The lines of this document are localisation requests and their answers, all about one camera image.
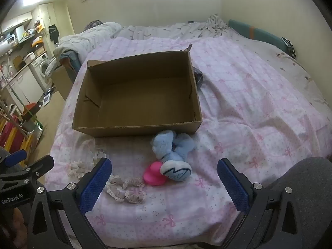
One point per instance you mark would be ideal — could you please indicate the black hanging garment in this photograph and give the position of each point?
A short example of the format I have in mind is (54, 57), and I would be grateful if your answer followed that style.
(53, 29)

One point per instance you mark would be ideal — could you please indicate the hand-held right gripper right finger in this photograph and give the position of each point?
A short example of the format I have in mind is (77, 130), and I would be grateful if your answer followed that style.
(233, 186)

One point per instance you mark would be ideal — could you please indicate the bed with pink quilt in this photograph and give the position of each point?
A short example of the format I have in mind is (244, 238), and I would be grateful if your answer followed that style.
(233, 103)

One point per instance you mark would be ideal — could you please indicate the dark patterned cloth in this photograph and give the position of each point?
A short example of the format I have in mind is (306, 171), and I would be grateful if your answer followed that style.
(92, 23)

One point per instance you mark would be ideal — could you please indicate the brown cardboard box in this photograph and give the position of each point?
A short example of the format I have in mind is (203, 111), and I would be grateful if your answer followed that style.
(137, 93)

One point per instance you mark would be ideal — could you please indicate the beige lace-edged scrunchie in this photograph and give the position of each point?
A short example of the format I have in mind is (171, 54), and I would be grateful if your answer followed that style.
(116, 189)

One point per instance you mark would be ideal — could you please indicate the large cardboard box beside bed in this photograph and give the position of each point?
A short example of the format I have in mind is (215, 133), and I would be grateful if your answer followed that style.
(62, 80)

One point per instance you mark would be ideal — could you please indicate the teal cushion with orange stripe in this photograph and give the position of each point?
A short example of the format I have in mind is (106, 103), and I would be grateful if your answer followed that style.
(256, 32)

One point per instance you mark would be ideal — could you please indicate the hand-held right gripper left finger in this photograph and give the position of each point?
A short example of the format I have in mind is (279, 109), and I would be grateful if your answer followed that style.
(95, 185)

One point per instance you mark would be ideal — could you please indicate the pale pink scrunchie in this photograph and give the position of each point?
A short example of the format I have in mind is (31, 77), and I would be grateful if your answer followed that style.
(76, 169)

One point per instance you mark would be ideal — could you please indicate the person's right leg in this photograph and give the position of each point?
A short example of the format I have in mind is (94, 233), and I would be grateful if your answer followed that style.
(298, 184)

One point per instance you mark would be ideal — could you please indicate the beige sock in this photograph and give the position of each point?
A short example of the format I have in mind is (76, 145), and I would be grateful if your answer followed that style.
(135, 190)

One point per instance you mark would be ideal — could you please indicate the black and white checkered item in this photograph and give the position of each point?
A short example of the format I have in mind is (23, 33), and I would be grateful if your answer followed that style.
(291, 47)

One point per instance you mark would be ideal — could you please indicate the white patterned duvet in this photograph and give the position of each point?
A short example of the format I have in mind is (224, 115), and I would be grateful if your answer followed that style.
(85, 41)

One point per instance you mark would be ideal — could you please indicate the person's left hand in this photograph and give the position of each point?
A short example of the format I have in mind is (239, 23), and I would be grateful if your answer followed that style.
(11, 225)

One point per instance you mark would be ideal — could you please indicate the yellow and red chair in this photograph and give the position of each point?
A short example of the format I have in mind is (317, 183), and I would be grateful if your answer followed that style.
(11, 134)

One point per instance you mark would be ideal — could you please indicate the white washing machine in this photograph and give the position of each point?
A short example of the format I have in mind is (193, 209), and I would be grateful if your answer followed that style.
(41, 66)

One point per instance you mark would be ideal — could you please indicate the grey blue sock ball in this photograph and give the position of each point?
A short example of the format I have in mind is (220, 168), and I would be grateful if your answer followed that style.
(172, 155)

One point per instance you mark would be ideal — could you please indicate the red box on floor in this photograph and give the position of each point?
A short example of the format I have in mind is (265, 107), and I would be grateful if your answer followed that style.
(31, 107)

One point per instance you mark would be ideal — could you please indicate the dark grey cloth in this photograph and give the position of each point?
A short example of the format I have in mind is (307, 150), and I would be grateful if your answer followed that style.
(199, 77)

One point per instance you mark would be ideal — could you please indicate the white microwave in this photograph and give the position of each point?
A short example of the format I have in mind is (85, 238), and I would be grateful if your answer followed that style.
(9, 39)

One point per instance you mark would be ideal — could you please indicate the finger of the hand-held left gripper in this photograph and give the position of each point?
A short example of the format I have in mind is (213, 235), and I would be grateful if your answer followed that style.
(15, 158)
(39, 166)

